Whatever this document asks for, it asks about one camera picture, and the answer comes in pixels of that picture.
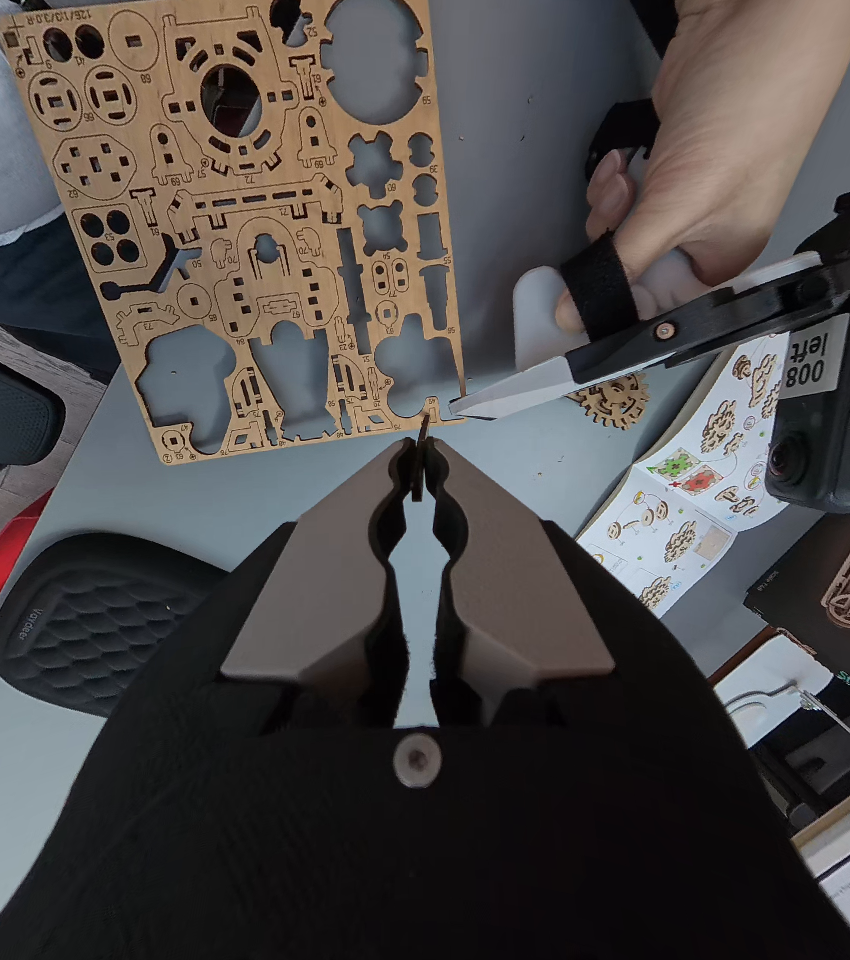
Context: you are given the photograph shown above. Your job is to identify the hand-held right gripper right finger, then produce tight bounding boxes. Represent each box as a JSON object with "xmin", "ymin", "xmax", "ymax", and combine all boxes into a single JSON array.
[{"xmin": 425, "ymin": 437, "xmax": 617, "ymax": 725}]

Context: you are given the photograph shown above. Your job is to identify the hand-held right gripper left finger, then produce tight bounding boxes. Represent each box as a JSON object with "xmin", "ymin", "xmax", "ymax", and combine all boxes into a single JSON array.
[{"xmin": 219, "ymin": 437, "xmax": 417, "ymax": 725}]

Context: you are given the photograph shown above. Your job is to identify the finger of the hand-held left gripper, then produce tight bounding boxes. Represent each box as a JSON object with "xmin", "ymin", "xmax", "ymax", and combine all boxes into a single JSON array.
[{"xmin": 447, "ymin": 354, "xmax": 585, "ymax": 423}]

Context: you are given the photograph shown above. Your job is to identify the small wooden part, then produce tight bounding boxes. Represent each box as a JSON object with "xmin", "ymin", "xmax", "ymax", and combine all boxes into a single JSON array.
[{"xmin": 411, "ymin": 411, "xmax": 432, "ymax": 502}]

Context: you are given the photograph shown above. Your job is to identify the laser-cut wooden parts sheet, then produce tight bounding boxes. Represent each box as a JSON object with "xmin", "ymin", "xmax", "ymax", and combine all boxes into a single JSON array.
[{"xmin": 0, "ymin": 0, "xmax": 468, "ymax": 466}]

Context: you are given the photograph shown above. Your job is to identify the person's left hand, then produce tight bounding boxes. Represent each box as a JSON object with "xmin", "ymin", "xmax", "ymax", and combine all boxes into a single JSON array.
[{"xmin": 554, "ymin": 0, "xmax": 850, "ymax": 336}]

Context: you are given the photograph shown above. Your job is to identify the wooden gear assembly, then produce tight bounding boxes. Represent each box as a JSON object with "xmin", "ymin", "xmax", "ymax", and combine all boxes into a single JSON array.
[{"xmin": 566, "ymin": 369, "xmax": 652, "ymax": 432}]

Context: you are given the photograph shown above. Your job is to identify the illustrated instruction booklet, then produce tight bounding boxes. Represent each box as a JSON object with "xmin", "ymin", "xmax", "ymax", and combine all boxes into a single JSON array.
[{"xmin": 575, "ymin": 330, "xmax": 797, "ymax": 620}]

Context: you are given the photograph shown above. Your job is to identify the dark model kit box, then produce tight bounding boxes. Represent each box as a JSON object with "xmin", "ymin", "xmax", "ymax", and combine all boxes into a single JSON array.
[{"xmin": 743, "ymin": 512, "xmax": 850, "ymax": 766}]

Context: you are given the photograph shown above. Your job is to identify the dark pants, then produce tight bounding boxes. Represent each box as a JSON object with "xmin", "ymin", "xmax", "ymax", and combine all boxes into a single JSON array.
[{"xmin": 0, "ymin": 217, "xmax": 123, "ymax": 376}]

